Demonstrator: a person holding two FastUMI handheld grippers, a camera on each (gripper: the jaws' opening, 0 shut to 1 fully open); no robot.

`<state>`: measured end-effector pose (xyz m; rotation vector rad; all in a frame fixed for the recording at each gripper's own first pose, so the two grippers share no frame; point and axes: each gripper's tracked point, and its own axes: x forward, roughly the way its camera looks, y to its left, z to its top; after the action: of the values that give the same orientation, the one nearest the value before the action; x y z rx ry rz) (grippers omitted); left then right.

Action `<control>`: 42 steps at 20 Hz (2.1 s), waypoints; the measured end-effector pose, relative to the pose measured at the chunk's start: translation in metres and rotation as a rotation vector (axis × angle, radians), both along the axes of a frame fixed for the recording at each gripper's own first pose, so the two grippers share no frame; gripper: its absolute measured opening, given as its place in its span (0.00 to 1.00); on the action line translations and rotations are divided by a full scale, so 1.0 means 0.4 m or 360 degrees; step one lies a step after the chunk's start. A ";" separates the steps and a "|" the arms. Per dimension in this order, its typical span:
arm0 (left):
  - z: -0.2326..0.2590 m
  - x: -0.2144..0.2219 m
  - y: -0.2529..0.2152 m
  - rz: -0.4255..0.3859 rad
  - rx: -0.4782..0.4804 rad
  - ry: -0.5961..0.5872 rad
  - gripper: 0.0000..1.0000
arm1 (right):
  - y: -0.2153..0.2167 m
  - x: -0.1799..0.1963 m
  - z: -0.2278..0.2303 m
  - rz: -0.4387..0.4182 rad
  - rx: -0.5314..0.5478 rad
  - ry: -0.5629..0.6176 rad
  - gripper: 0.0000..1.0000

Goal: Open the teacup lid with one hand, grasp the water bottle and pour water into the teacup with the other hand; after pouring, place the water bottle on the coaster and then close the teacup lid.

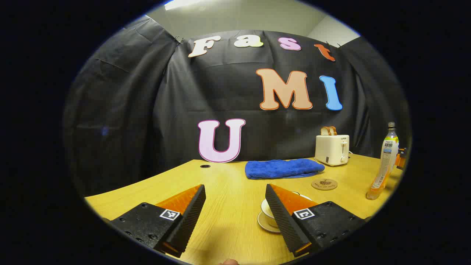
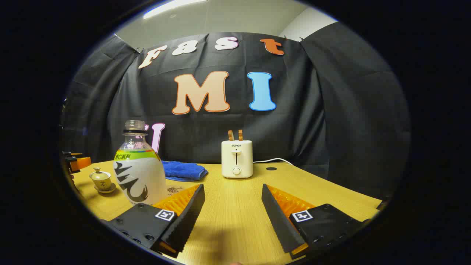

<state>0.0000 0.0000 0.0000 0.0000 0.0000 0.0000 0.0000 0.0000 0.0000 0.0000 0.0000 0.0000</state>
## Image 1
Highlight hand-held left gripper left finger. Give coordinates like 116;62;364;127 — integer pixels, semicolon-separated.
109;184;206;258

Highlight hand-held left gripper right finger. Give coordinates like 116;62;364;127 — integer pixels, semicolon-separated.
265;183;366;257

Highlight white teacup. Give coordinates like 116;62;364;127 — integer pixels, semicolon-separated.
261;198;281;228

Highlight clear water bottle white label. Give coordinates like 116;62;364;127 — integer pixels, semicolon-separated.
366;122;400;200

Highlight round cork coaster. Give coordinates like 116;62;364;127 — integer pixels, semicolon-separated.
311;179;338;191

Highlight white saucer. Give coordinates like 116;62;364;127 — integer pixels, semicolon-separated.
257;211;283;234

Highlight blue towel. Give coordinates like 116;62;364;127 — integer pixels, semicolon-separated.
245;159;325;180

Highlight cream toaster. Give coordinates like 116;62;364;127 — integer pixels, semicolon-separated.
315;134;350;167

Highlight black backdrop cloth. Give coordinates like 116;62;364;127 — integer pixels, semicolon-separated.
63;15;412;197

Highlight ceiling light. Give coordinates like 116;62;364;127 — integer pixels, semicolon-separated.
164;0;206;11

